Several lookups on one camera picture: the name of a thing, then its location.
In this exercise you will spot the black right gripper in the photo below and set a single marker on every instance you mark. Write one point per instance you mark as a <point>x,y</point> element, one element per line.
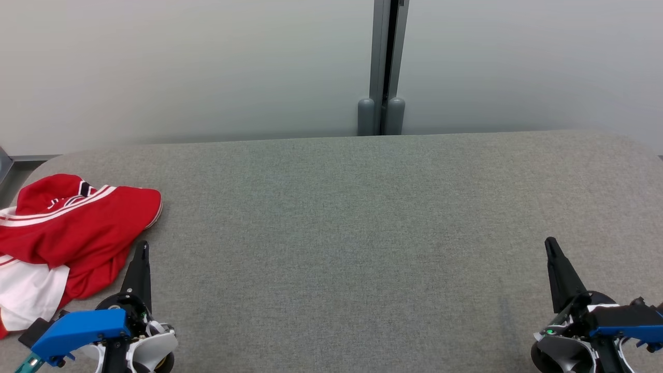
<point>577,311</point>

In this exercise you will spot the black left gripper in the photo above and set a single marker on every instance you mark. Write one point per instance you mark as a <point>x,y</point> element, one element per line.
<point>140,313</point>

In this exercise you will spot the red shorts with white band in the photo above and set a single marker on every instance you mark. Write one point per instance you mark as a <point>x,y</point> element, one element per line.
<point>98,274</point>

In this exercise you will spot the red white basketball jersey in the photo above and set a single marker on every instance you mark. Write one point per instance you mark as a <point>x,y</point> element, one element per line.
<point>124,207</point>

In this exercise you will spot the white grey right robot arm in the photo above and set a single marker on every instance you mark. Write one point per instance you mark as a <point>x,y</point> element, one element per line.
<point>562,355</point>

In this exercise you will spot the grey panel corner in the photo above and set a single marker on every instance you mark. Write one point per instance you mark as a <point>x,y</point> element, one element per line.
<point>4,163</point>

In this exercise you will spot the left wrist camera blue mount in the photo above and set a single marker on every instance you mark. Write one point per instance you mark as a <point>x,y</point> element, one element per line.
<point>77,331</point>

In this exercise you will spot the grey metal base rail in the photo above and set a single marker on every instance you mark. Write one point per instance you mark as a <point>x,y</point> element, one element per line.
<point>36,157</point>

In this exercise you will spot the grey metal partition post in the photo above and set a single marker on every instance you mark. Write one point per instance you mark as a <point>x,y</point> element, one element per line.
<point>378,52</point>

